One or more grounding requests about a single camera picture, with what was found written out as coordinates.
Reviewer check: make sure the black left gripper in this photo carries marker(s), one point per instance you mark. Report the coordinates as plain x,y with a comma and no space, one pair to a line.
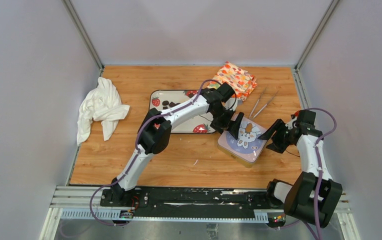
234,125

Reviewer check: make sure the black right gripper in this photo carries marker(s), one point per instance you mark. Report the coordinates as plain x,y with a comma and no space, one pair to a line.
279,126

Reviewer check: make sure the silver tin lid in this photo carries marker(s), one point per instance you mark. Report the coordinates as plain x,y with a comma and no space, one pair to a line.
249,132

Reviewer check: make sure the yellow tin box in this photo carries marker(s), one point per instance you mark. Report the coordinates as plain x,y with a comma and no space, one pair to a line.
245,156

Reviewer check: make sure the strawberry print tray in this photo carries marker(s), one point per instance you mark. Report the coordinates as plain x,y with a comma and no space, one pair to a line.
190,120

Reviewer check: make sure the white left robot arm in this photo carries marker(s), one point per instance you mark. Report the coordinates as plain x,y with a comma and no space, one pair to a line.
155,131

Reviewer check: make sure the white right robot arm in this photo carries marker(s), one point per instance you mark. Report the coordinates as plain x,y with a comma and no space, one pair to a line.
314,196

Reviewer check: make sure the dark cube chocolate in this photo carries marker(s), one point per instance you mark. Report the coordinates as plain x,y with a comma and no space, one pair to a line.
172,104

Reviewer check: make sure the orange floral cloth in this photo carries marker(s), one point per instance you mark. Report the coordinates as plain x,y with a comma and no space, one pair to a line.
239,79

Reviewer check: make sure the white cloth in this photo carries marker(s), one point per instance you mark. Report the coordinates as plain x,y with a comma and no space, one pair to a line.
102,104

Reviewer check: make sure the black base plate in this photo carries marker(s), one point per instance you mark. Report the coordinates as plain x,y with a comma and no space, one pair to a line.
187,203

